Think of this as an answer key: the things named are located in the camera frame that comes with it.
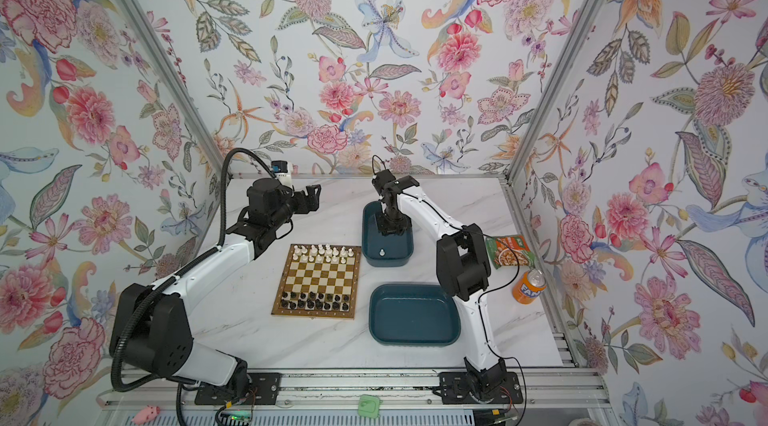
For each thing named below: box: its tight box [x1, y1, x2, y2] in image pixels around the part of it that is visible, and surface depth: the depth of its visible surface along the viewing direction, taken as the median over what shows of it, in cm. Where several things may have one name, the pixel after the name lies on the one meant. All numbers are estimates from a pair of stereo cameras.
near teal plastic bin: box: [369, 283, 461, 347], surface depth 88 cm
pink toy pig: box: [132, 405, 161, 425], surface depth 71 cm
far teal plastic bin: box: [362, 201, 414, 267], surface depth 100 cm
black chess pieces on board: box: [281, 291, 350, 311], surface depth 88 cm
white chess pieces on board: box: [293, 243, 355, 264], surface depth 97 cm
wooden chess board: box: [271, 244, 362, 319], surface depth 92 cm
